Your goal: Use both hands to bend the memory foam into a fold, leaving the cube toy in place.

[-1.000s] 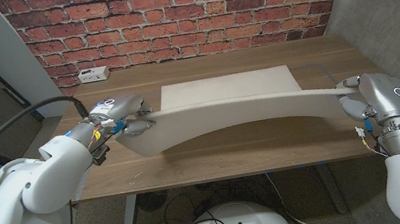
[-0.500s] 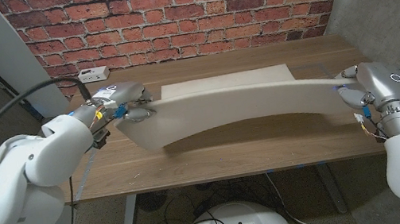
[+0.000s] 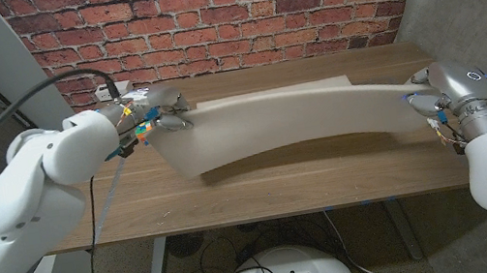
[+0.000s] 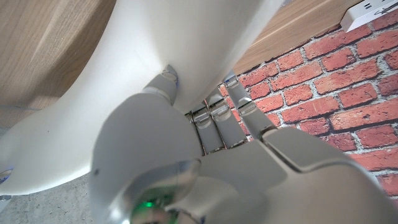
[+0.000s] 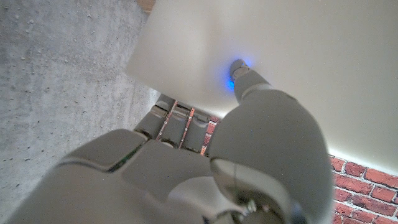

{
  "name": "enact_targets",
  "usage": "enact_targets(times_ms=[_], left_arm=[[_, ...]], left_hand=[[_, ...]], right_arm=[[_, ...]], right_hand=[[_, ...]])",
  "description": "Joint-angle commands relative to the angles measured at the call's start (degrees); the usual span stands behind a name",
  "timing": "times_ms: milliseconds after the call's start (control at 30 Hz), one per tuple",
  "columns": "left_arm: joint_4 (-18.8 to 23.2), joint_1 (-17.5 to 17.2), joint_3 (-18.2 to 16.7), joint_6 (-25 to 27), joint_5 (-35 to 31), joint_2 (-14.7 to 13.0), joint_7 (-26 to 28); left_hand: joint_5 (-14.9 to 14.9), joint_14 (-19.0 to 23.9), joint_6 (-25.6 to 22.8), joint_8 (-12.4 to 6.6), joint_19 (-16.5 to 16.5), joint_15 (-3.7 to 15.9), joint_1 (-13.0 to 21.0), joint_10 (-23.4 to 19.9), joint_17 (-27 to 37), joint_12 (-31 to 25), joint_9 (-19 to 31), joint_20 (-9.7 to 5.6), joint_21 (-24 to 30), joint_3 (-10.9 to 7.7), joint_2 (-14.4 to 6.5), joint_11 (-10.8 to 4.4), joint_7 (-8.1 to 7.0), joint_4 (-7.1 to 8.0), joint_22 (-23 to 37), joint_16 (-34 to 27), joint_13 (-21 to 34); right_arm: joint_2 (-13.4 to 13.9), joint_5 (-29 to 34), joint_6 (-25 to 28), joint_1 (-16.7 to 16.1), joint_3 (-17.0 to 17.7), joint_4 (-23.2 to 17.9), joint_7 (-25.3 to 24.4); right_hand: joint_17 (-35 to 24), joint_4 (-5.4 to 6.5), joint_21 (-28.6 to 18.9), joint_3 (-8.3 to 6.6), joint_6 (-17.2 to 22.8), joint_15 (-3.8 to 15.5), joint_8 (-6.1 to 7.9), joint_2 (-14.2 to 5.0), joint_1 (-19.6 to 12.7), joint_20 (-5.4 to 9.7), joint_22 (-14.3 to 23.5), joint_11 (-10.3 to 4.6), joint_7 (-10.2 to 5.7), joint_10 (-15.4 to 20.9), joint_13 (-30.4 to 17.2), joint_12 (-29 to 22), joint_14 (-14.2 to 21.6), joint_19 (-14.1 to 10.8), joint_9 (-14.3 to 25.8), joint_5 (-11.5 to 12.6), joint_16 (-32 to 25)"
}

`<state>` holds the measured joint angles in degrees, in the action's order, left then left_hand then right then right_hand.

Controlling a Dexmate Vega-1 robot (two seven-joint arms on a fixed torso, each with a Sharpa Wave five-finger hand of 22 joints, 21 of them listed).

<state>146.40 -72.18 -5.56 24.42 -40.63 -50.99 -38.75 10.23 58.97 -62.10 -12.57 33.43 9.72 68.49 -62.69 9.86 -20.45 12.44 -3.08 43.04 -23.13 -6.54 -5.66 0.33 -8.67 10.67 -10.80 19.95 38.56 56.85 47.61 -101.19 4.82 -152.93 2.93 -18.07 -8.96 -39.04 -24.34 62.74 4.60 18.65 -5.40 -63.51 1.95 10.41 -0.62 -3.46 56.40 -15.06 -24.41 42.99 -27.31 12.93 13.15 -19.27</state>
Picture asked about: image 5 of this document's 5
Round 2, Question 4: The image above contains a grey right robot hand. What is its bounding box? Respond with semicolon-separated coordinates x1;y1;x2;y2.
4;58;336;224

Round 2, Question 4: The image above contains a cream memory foam sheet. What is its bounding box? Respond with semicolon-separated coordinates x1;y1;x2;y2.
126;0;398;177

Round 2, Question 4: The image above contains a red brick printed backdrop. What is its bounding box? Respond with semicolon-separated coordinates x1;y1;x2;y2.
155;99;398;224

